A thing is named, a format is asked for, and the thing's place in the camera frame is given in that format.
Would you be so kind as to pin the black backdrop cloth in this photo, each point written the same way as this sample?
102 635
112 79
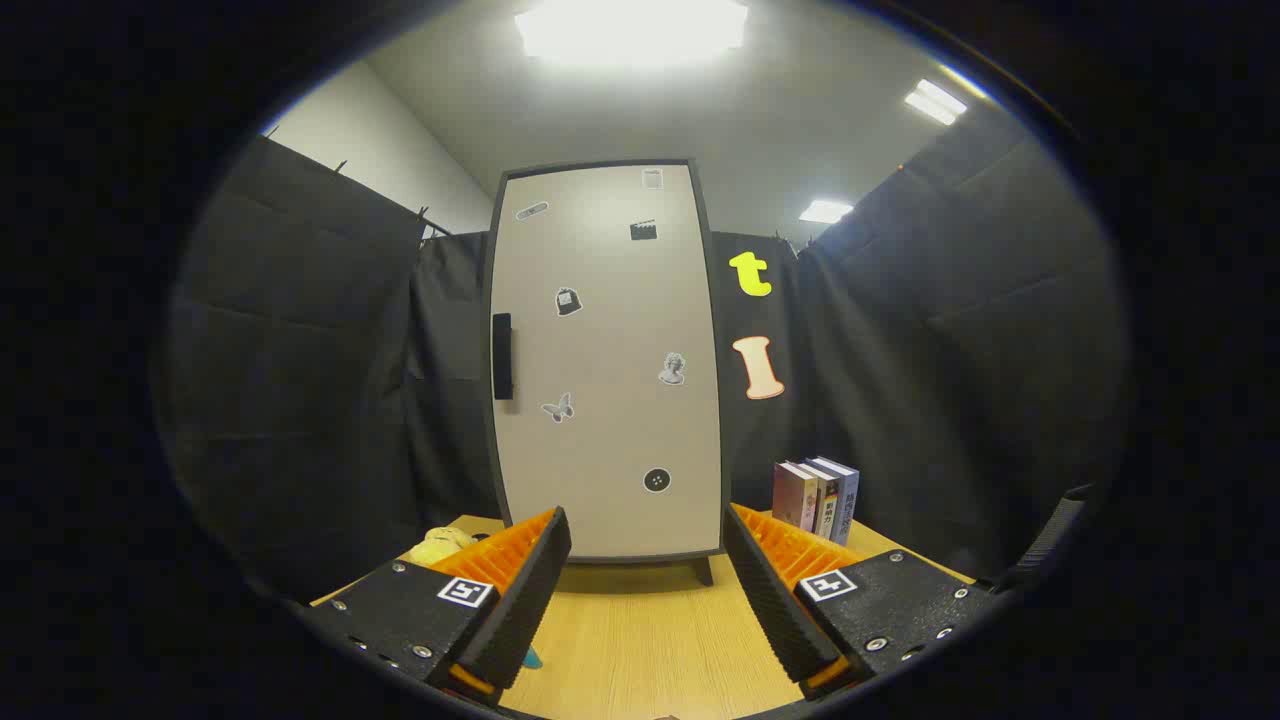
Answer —
300 380

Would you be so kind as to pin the yellow plush toy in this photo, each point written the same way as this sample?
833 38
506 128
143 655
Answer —
440 547

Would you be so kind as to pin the dark spine book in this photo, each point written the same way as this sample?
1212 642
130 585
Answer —
826 505

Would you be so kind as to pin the small ceiling light panel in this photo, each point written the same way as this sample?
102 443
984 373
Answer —
825 211

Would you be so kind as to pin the dark grey cabinet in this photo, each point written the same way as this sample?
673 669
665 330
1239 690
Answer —
703 571

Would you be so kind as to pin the double ceiling light panel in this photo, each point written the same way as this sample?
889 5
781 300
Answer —
936 101

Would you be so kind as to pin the large ceiling light panel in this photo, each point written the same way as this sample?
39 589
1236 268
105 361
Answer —
630 30

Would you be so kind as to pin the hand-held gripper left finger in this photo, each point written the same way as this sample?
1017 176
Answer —
525 600

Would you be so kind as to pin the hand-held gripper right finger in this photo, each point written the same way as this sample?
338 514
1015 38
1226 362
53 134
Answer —
775 600

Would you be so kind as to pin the blue grey spine book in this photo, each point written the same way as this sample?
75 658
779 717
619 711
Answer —
846 500

